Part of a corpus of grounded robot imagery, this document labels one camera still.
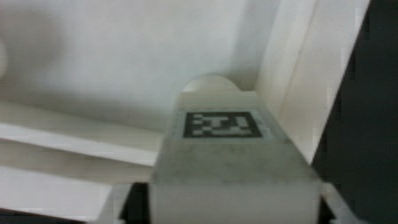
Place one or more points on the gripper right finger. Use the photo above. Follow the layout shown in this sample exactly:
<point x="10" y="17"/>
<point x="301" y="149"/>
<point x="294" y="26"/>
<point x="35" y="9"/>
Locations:
<point x="337" y="213"/>

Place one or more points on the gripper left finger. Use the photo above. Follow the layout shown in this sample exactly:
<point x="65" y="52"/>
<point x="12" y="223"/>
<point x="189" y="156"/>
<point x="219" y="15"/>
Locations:
<point x="127" y="205"/>

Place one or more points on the white leg with tag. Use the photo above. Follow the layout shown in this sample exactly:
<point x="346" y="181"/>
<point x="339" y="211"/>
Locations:
<point x="232" y="177"/>

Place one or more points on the white square tabletop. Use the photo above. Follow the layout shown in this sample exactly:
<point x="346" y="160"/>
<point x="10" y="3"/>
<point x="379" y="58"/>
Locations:
<point x="102" y="55"/>

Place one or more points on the white U-shaped fence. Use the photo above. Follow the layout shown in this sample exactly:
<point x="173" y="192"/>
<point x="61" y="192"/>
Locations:
<point x="56" y="182"/>

